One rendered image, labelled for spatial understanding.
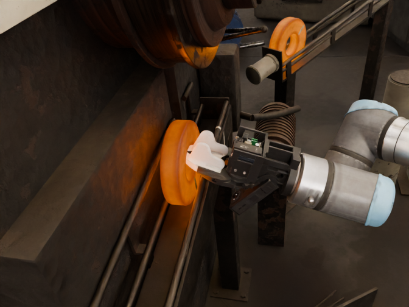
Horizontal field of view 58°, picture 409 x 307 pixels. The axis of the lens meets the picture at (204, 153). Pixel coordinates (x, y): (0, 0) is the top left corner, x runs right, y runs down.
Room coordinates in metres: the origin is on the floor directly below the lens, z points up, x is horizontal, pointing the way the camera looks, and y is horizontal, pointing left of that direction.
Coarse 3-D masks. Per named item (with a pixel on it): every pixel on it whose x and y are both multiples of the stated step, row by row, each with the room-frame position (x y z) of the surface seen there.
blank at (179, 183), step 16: (176, 128) 0.53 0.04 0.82; (192, 128) 0.56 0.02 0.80; (176, 144) 0.50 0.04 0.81; (192, 144) 0.55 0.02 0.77; (160, 160) 0.48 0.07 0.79; (176, 160) 0.47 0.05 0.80; (160, 176) 0.47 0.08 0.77; (176, 176) 0.46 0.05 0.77; (192, 176) 0.53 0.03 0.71; (176, 192) 0.46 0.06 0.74; (192, 192) 0.51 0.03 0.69
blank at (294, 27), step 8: (280, 24) 1.09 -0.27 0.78; (288, 24) 1.08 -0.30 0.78; (296, 24) 1.11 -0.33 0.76; (304, 24) 1.14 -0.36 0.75; (280, 32) 1.07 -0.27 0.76; (288, 32) 1.08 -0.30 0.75; (296, 32) 1.11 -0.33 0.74; (304, 32) 1.14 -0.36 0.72; (272, 40) 1.07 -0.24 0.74; (280, 40) 1.06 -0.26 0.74; (296, 40) 1.12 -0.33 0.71; (304, 40) 1.14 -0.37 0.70; (272, 48) 1.06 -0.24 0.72; (280, 48) 1.06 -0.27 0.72; (288, 48) 1.13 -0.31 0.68; (296, 48) 1.12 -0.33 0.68; (288, 56) 1.09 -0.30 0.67
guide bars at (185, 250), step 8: (224, 104) 0.77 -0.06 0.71; (224, 112) 0.74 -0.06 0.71; (216, 128) 0.68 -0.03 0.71; (216, 136) 0.64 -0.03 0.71; (200, 184) 0.51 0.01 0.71; (200, 192) 0.49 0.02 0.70; (200, 200) 0.47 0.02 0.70; (192, 208) 0.45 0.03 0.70; (192, 216) 0.44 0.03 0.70; (192, 224) 0.42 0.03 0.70; (192, 232) 0.42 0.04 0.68; (184, 240) 0.39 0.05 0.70; (184, 248) 0.38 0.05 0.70; (184, 256) 0.36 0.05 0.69; (176, 264) 0.35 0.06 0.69; (184, 264) 0.36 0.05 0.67; (176, 272) 0.33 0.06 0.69; (176, 280) 0.32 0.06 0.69; (176, 288) 0.31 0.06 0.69; (168, 296) 0.30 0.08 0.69; (176, 296) 0.31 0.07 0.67; (168, 304) 0.29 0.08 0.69
